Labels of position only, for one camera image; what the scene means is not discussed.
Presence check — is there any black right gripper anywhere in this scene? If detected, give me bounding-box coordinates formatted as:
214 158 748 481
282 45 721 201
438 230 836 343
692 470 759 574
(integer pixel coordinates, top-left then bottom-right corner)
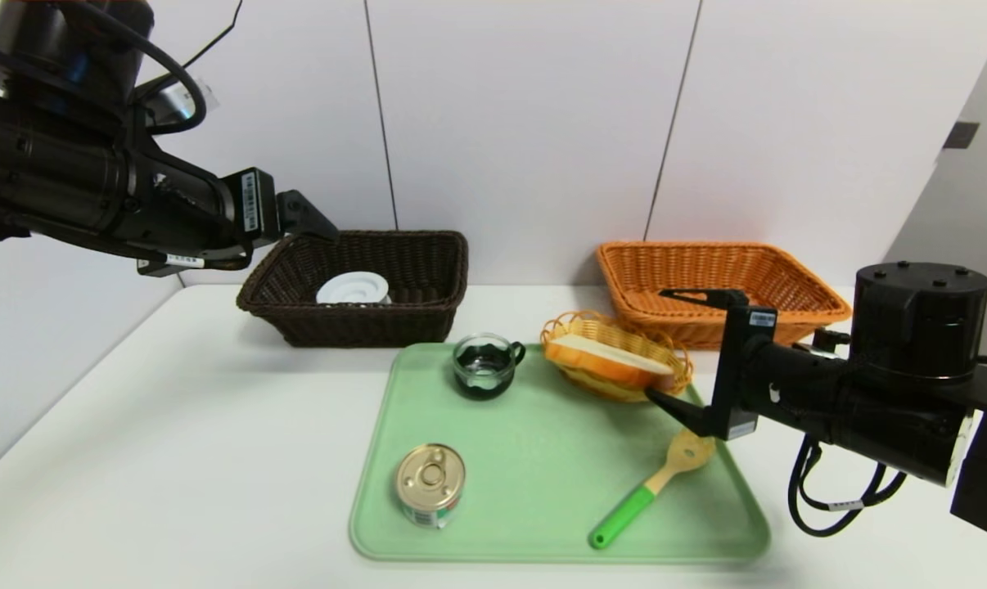
644 287 848 445

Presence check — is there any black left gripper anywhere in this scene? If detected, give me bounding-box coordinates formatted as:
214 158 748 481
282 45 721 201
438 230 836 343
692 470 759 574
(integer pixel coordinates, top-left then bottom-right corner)
125 139 340 263

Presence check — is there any white plastic spool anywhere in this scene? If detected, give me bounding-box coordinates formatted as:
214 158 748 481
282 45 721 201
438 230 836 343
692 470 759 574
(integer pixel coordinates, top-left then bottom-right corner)
315 271 392 306

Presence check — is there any slice of white bread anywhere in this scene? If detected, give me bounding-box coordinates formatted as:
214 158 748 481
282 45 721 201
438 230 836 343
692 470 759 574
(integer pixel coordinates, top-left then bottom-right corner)
545 334 674 389

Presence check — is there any pasta spoon with green handle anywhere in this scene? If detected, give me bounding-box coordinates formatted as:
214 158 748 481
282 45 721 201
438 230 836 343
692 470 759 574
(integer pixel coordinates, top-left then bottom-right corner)
588 429 717 551

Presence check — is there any orange wicker basket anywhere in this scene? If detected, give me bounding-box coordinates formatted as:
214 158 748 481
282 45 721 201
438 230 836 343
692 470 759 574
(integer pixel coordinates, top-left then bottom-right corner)
596 241 853 353

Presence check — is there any small yellow wicker basket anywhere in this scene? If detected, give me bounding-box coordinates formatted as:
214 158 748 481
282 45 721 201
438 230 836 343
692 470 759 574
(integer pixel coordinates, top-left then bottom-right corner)
539 311 694 403

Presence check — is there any dark brown wicker basket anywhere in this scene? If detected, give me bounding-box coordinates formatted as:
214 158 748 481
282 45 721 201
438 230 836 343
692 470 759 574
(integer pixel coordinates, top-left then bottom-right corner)
237 230 470 348

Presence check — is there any light green plastic tray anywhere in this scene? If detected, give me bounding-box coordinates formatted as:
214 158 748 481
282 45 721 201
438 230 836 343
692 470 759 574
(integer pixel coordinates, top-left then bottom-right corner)
348 342 771 565

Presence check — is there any tin can with gold lid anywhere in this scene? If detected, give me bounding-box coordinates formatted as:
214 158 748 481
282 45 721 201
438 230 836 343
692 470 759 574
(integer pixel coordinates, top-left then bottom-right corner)
393 444 466 530

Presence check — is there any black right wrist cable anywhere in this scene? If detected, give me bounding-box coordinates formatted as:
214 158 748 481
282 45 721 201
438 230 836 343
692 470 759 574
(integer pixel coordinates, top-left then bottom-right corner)
788 434 909 538

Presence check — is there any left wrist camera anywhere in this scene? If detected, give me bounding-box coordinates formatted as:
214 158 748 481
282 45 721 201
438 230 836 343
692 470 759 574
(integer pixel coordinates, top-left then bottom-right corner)
137 78 208 128

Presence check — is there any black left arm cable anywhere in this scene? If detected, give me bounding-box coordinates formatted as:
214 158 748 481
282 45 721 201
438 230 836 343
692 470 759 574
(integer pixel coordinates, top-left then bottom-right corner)
52 0 245 136

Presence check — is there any glass cup with black handle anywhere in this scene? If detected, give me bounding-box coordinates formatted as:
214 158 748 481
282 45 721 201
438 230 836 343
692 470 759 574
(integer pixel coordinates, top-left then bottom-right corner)
452 333 527 402

